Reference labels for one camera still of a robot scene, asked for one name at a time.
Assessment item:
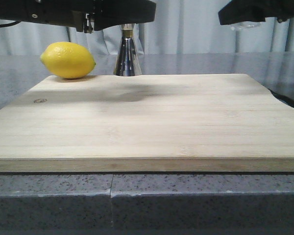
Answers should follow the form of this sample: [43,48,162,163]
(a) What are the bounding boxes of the small glass beaker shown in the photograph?
[230,21,262,31]

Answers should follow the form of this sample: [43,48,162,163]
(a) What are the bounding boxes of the grey curtain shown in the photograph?
[0,0,294,55]

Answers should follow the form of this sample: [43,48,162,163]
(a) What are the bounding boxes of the wooden cutting board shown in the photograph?
[0,74,294,172]

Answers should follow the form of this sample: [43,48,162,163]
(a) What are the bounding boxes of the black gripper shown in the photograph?
[0,0,98,34]
[218,0,294,25]

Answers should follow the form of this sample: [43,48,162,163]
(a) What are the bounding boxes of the steel double jigger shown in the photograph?
[114,23,142,76]

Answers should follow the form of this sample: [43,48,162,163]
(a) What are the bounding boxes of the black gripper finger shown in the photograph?
[94,0,156,30]

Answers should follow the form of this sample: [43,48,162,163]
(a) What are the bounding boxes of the yellow lemon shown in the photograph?
[40,42,96,79]

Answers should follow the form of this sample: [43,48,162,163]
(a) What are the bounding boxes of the black cable on table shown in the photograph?
[268,88,294,114]

